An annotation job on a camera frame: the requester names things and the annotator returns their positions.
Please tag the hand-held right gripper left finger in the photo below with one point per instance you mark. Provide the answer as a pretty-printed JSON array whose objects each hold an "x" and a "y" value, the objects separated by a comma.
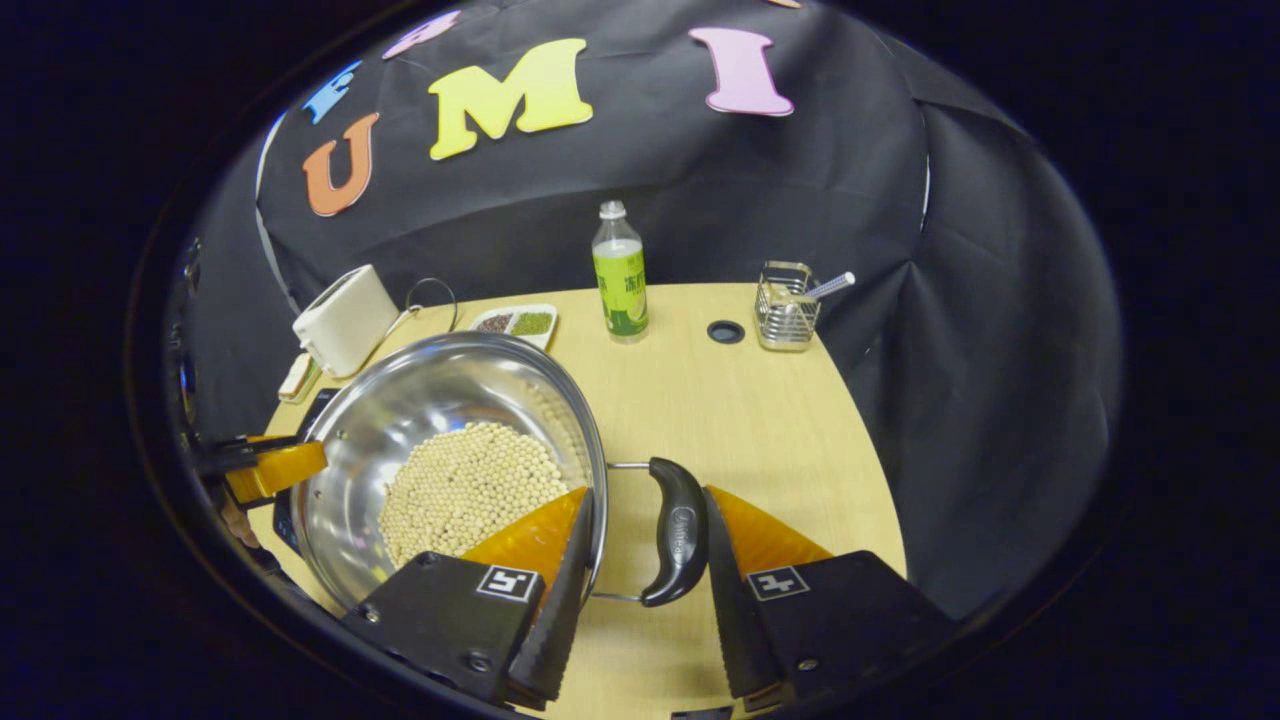
[{"x": 565, "y": 620}]

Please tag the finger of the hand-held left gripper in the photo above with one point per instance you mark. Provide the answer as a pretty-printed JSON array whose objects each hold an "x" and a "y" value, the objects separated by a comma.
[{"x": 285, "y": 468}]

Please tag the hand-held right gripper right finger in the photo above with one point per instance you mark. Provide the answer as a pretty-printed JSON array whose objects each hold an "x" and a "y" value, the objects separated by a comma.
[{"x": 735, "y": 620}]

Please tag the steel pot with soybeans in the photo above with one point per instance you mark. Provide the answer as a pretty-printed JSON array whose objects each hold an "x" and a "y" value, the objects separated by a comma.
[{"x": 430, "y": 420}]

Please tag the white toaster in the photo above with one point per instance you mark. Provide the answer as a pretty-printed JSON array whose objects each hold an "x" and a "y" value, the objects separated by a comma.
[{"x": 345, "y": 320}]

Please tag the white divided bean dish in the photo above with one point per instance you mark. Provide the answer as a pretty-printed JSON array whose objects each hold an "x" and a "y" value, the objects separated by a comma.
[{"x": 530, "y": 322}]

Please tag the black table grommet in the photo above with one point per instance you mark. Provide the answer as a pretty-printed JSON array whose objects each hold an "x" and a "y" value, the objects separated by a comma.
[{"x": 725, "y": 332}]

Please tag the green label plastic bottle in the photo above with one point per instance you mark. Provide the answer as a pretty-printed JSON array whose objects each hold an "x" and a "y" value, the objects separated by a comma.
[{"x": 620, "y": 290}]

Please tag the metal spoon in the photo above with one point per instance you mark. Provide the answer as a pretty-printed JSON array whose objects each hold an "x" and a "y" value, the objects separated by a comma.
[{"x": 835, "y": 285}]

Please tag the black backdrop cloth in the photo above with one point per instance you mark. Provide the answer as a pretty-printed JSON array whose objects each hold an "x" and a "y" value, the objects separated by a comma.
[{"x": 700, "y": 200}]

